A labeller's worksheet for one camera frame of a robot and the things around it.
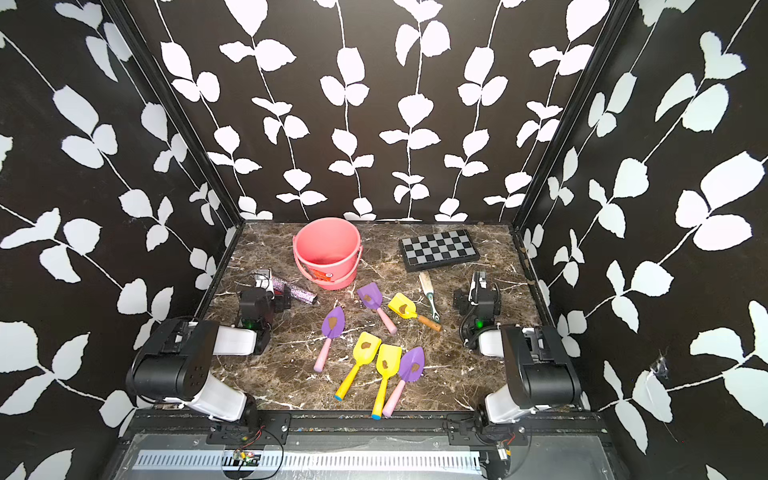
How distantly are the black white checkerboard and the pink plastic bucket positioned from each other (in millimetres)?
235

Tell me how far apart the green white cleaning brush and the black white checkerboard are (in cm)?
5

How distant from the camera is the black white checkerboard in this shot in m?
1.09

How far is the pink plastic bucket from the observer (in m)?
0.92

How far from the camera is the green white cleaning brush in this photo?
97 cm

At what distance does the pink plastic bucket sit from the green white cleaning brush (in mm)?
249
